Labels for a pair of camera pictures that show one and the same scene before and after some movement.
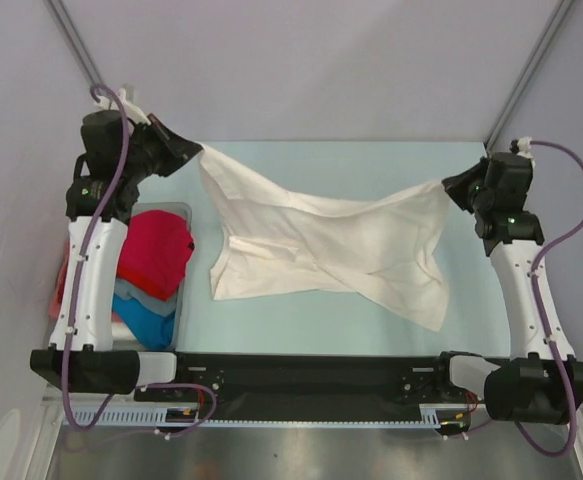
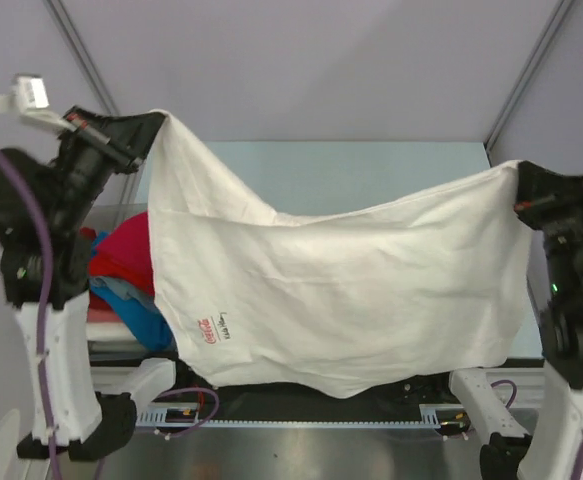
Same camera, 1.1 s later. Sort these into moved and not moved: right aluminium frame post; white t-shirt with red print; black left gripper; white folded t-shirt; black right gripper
Moved: white t-shirt with red print; black right gripper; black left gripper
Not moved: right aluminium frame post; white folded t-shirt
